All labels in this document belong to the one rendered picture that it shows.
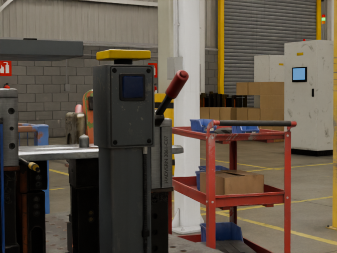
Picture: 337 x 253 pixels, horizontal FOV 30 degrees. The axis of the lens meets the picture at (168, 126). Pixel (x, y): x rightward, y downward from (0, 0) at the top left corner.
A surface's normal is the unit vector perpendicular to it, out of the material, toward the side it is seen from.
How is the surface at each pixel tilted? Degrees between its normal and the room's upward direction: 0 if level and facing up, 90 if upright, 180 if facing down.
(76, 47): 90
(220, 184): 90
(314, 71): 90
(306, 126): 90
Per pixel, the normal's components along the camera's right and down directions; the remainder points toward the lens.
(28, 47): 0.40, 0.04
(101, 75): -0.91, 0.03
